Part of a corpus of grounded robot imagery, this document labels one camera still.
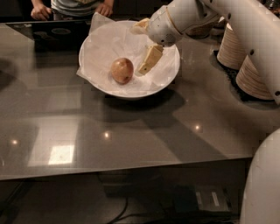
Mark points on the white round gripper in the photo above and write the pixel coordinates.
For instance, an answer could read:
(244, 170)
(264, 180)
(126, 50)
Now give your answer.
(161, 30)

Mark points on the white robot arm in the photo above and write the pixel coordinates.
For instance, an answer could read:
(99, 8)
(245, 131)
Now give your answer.
(258, 31)

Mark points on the red yellow apple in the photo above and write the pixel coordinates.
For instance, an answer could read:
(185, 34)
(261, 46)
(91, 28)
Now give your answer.
(122, 70)

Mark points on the white bowl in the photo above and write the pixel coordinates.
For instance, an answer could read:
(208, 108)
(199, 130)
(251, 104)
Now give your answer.
(128, 93)

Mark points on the person's left hand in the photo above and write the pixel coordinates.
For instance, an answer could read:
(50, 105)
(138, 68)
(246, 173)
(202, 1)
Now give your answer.
(105, 8)

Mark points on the person's right hand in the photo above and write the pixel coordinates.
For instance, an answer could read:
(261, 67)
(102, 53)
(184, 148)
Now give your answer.
(40, 11)

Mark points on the white paper liner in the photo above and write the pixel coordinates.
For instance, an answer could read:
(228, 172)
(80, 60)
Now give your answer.
(116, 46)

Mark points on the person's torso striped shirt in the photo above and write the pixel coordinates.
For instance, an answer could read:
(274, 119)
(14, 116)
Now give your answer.
(71, 9)

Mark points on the rear stack of paper plates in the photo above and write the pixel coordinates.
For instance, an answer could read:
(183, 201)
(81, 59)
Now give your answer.
(231, 53)

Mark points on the stack of paper plates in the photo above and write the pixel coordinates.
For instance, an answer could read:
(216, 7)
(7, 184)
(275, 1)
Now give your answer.
(249, 81)
(231, 53)

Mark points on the black tray under plates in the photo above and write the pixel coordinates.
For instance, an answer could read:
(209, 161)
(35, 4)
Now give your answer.
(231, 75)

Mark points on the front stack of paper plates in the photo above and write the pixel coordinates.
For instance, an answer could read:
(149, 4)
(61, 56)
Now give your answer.
(249, 81)

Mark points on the black power box under table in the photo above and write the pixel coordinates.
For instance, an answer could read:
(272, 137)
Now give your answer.
(201, 199)

